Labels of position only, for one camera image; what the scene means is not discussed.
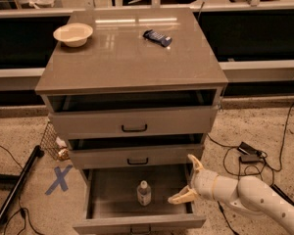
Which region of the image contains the grey drawer cabinet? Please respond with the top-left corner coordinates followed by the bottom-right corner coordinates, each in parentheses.
top-left (34, 7), bottom-right (229, 235)

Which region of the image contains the black floor cable right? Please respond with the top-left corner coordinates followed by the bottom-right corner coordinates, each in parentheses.
top-left (206, 81), bottom-right (294, 235)

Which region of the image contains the black left floor bar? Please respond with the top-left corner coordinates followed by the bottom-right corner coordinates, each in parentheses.
top-left (0, 145), bottom-right (44, 226)

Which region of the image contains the wire mesh waste basket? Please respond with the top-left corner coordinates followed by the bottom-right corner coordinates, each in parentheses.
top-left (40, 122), bottom-right (69, 161)

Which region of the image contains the black floor bar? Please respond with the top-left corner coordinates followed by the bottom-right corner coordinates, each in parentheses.
top-left (0, 145), bottom-right (44, 226)
top-left (270, 184), bottom-right (294, 207)

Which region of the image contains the middle grey drawer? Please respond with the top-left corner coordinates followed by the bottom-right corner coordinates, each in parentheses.
top-left (69, 144), bottom-right (204, 169)

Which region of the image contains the white paper bowl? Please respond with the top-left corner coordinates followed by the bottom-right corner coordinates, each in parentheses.
top-left (53, 23), bottom-right (93, 47)

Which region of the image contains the black right floor bar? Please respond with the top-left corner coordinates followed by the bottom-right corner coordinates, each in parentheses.
top-left (270, 184), bottom-right (294, 207)

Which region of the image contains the black floor cable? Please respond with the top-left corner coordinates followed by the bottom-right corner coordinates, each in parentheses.
top-left (0, 138), bottom-right (45, 235)
top-left (206, 81), bottom-right (294, 235)

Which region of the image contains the clear plastic water bottle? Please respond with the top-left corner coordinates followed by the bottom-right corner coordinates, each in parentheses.
top-left (136, 180), bottom-right (151, 207)

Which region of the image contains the black floor cable left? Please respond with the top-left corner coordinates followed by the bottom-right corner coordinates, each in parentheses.
top-left (0, 138), bottom-right (45, 235)

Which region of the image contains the blue tape cross mark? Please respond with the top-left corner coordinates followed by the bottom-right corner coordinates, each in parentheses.
top-left (45, 164), bottom-right (73, 195)

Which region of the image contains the black power adapter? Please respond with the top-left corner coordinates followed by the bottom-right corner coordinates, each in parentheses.
top-left (237, 142), bottom-right (262, 164)

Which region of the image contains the blue snack packet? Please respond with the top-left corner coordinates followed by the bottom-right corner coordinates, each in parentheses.
top-left (143, 29), bottom-right (172, 47)

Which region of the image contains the grey drawer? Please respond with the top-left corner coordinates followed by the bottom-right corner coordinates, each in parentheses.
top-left (73, 164), bottom-right (206, 235)
top-left (49, 107), bottom-right (218, 139)
top-left (69, 144), bottom-right (204, 169)

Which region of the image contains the bottom grey drawer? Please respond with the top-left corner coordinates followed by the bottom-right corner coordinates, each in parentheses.
top-left (73, 164), bottom-right (206, 235)

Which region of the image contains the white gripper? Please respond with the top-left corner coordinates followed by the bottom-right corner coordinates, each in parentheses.
top-left (168, 154), bottom-right (238, 205)

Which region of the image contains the top grey drawer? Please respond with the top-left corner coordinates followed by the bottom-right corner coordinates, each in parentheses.
top-left (49, 107), bottom-right (218, 139)

